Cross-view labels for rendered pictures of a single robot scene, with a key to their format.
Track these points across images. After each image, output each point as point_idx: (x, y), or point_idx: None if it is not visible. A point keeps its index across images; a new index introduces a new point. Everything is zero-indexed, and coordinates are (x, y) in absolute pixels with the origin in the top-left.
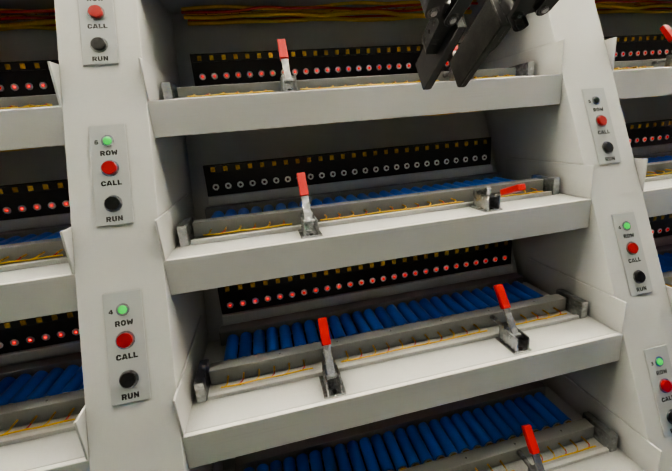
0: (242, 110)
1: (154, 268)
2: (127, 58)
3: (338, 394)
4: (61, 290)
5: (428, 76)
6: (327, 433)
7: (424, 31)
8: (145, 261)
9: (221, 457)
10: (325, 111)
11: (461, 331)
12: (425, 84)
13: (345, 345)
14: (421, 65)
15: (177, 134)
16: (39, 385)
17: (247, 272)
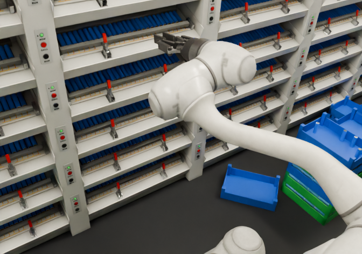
0: (86, 16)
1: (60, 74)
2: (44, 1)
3: (113, 101)
4: (30, 83)
5: (156, 42)
6: (109, 110)
7: (157, 40)
8: (57, 73)
9: (79, 119)
10: (116, 12)
11: (150, 76)
12: (155, 42)
13: (112, 84)
14: (155, 38)
15: (62, 26)
16: (4, 104)
17: (87, 71)
